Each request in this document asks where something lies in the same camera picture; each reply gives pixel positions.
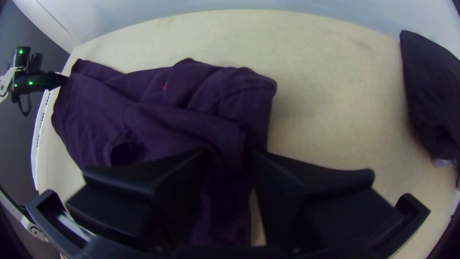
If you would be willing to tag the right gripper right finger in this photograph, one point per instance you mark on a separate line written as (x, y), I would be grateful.
(316, 205)

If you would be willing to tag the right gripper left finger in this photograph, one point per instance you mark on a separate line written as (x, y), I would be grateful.
(143, 194)

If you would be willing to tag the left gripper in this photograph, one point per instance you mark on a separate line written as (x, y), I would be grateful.
(52, 81)

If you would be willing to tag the dark t-shirt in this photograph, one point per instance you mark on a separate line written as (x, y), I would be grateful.
(161, 115)

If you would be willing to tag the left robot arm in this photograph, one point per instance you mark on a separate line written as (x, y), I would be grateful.
(22, 62)

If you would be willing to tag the white laundry basket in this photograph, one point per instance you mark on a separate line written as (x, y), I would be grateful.
(39, 136)

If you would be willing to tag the pile of folded clothes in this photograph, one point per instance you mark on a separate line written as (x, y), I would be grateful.
(431, 100)

